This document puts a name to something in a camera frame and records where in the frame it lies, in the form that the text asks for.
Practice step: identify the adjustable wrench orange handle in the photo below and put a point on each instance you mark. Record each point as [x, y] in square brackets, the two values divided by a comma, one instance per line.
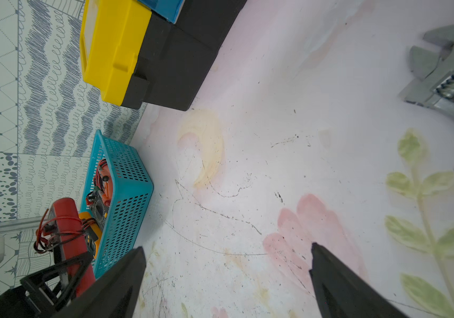
[433, 83]

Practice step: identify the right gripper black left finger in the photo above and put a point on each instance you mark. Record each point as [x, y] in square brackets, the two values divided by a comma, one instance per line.
[115, 293]

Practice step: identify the yellow black toolbox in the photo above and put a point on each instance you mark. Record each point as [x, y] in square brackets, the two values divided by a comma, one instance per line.
[156, 52]

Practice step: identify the teal plastic basket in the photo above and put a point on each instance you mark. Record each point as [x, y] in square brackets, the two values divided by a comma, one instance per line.
[132, 190]

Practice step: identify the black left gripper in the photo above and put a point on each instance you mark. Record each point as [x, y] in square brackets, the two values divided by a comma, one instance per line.
[44, 293]

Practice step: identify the red multimeter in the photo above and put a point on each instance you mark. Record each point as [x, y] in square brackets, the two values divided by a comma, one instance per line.
[60, 232]

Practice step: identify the yellow multimeter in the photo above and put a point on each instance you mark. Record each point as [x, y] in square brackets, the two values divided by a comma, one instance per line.
[92, 233]

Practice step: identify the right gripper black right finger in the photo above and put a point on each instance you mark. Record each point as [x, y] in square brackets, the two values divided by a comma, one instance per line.
[340, 292]

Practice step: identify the orange multimeter with leads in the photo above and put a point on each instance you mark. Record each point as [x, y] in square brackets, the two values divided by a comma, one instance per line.
[103, 182]

